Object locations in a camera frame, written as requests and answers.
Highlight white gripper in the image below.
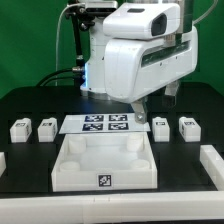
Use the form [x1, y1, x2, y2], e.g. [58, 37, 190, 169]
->
[103, 2, 198, 124]

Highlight black base cables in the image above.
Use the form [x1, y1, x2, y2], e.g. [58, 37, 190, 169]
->
[35, 66, 84, 88]

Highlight white marker sheet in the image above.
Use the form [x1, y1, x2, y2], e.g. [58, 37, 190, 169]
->
[59, 113, 150, 134]

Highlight white right fence bar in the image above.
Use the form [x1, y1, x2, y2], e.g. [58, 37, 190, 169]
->
[199, 145, 224, 191]

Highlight grey cable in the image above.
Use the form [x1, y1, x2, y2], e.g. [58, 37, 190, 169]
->
[54, 3, 73, 87]

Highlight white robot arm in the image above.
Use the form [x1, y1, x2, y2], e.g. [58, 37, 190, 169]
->
[80, 0, 198, 124]

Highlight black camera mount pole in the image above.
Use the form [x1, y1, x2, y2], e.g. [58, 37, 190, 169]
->
[65, 2, 88, 81]

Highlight white square table top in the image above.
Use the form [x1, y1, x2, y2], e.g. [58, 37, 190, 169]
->
[51, 132, 157, 192]

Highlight white front fence bar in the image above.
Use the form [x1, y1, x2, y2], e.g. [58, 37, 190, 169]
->
[0, 191, 224, 224]

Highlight grey camera on mount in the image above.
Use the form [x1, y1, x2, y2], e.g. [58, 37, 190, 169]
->
[80, 0, 118, 14]

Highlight white left fence piece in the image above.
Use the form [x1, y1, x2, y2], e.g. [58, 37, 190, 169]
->
[0, 152, 6, 177]

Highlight white fence bar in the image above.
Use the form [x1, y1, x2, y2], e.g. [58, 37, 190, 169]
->
[199, 145, 224, 191]
[0, 191, 224, 224]

